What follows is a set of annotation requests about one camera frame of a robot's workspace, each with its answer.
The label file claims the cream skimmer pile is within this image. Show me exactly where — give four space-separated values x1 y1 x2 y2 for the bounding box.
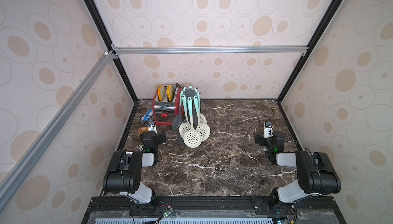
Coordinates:
179 94 190 138
183 97 202 148

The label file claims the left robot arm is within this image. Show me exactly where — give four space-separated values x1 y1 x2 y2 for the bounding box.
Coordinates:
102 131 166 204

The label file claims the left aluminium rail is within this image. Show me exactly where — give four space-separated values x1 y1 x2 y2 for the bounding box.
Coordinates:
1 50 115 211

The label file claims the right yellow toast slice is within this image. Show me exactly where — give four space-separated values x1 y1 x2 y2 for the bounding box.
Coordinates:
166 84 175 102

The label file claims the grey skimmer front side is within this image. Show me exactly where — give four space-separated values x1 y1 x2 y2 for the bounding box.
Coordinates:
172 97 182 131

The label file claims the red chrome toaster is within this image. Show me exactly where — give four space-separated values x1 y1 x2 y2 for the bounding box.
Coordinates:
152 83 184 126

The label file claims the aluminium rail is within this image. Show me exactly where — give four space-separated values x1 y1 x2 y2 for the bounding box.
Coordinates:
107 46 309 55
1 50 115 211

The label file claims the yellow toast slice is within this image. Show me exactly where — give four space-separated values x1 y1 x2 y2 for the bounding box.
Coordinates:
157 85 166 102
166 84 175 102

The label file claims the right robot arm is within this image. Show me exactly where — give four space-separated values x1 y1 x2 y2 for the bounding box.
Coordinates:
255 132 341 208

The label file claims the orange snack packet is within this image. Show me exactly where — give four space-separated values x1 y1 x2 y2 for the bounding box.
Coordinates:
138 127 154 134

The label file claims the left yellow toast slice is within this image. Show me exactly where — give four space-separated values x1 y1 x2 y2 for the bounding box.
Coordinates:
157 85 166 102

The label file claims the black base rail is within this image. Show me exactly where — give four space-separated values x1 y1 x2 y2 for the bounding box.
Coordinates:
82 196 346 224

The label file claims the back aluminium rail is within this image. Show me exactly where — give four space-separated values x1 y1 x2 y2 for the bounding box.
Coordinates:
107 46 309 55

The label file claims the blue snack packet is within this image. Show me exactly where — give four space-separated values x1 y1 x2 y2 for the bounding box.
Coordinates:
141 109 154 121

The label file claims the grey utensil rack stand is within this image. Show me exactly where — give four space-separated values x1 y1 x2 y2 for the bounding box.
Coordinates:
177 86 198 147

